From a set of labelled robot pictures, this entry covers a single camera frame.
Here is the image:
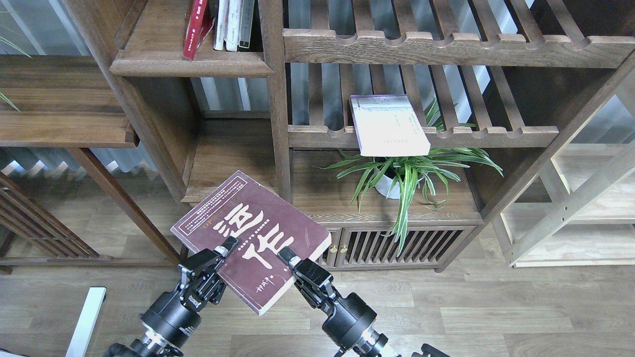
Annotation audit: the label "dark maroon Chinese book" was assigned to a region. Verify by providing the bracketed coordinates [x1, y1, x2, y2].
[171, 171, 332, 315]

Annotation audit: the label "red paperback book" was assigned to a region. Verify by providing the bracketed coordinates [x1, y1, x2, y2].
[182, 0, 215, 60]

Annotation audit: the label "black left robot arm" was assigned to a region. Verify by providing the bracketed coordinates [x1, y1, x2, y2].
[104, 237, 239, 357]

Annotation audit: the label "white upright book left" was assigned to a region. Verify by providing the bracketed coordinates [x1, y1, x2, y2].
[210, 0, 229, 51]

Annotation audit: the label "white upright book middle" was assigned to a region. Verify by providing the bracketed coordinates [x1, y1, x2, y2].
[225, 0, 243, 52]

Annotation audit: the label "green leaves at left edge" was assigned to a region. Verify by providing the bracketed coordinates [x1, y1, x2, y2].
[0, 36, 33, 112]

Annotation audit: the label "green spider plant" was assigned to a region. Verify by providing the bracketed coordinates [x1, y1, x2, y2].
[320, 99, 505, 256]

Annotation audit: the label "white flat bar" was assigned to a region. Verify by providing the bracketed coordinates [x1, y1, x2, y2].
[65, 286, 107, 357]

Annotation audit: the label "white plant pot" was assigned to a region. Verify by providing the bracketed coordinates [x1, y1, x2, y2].
[375, 169, 423, 199]

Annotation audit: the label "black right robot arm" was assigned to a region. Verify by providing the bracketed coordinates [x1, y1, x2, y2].
[277, 247, 399, 357]

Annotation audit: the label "dark wooden bookshelf cabinet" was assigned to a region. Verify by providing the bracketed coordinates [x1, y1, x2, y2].
[64, 0, 634, 271]

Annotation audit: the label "pale lilac paperback book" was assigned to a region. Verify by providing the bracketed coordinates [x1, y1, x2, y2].
[350, 95, 431, 157]

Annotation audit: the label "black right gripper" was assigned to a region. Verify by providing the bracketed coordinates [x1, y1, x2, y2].
[277, 247, 378, 354]

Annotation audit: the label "white upright book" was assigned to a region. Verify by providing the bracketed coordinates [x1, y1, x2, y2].
[210, 0, 229, 51]
[225, 0, 243, 52]

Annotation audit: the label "dark spine upright book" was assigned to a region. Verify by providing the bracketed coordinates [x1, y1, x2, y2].
[238, 0, 255, 52]

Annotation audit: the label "dark wooden side table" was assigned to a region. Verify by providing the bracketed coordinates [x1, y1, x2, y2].
[1, 55, 188, 274]

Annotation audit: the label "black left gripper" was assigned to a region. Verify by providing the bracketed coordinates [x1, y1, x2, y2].
[140, 237, 239, 350]

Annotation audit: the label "light wooden shelf unit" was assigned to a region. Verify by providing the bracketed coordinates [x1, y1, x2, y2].
[492, 78, 635, 267]

